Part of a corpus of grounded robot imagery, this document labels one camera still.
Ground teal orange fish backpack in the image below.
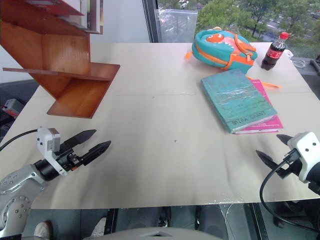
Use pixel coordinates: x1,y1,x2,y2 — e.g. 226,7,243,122
184,26,258,73

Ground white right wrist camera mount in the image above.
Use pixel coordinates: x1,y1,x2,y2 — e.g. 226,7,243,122
286,131,320,183

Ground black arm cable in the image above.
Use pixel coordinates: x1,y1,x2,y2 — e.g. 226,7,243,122
259,149,320,233
0,129,39,152

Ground white panel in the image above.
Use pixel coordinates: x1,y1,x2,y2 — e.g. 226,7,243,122
79,0,92,30

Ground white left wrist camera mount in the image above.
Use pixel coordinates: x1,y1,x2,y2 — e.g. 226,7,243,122
36,127,69,177

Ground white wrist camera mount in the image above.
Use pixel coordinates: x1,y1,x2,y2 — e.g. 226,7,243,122
36,127,69,177
286,131,320,183

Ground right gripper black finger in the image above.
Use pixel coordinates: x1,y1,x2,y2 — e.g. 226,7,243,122
275,134,292,147
255,149,280,172

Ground black device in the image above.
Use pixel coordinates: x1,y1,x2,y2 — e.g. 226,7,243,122
309,52,320,76

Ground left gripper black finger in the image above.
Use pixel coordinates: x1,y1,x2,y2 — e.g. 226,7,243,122
59,129,98,152
80,140,112,167

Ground pink paperback book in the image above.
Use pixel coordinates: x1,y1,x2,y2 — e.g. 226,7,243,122
234,79,285,135

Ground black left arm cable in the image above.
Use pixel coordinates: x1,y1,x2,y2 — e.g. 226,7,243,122
0,129,39,152

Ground brown wooden zigzag bookshelf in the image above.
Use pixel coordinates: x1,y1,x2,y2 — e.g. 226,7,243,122
0,0,121,119

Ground orange strap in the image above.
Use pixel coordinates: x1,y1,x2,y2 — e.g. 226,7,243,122
261,81,283,89

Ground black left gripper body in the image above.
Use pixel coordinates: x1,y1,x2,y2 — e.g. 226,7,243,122
56,147,85,173

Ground black window frame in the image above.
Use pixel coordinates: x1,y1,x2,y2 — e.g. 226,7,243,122
141,0,161,43

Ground red and grey box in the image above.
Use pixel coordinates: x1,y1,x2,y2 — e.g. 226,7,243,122
1,98,24,118

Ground cola bottle with red cap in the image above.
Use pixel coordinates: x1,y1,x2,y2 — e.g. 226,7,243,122
260,31,290,71

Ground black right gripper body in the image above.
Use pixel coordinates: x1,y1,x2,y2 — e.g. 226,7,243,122
275,148,301,180

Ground teal hardcover book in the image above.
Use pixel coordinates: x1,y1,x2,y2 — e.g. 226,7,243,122
199,69,279,134

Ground white shoe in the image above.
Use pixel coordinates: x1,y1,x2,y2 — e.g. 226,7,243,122
33,220,54,238
90,216,109,238

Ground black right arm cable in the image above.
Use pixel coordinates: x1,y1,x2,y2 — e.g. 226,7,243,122
259,149,320,233

